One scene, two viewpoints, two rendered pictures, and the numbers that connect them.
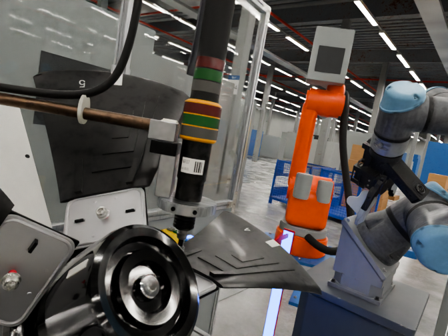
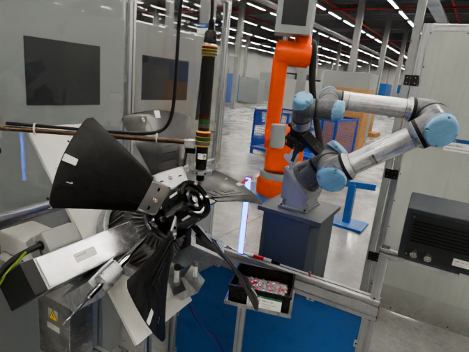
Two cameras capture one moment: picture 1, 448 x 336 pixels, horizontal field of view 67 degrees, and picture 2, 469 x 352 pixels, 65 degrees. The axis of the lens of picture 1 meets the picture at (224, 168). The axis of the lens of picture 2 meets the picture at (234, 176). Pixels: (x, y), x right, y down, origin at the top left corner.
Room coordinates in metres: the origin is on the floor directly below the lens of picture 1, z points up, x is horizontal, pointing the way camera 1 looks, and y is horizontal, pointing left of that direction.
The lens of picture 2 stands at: (-0.69, 0.05, 1.56)
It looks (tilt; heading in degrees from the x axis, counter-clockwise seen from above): 15 degrees down; 354
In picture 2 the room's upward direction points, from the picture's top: 6 degrees clockwise
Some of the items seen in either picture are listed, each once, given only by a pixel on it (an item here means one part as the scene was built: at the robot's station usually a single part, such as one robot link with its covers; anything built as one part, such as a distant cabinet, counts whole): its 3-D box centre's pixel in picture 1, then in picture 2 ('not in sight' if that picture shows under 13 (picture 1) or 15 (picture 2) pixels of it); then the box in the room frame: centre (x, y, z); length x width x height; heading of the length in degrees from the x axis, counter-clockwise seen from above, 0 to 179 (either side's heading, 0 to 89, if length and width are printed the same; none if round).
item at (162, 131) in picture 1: (184, 167); (198, 156); (0.39, 0.05, 1.32); 0.09 x 0.07 x 0.10; 91
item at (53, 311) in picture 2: not in sight; (65, 323); (0.39, 0.44, 0.73); 0.15 x 0.09 x 0.22; 56
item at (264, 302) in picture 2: not in sight; (262, 287); (0.46, -0.21, 0.85); 0.22 x 0.17 x 0.07; 72
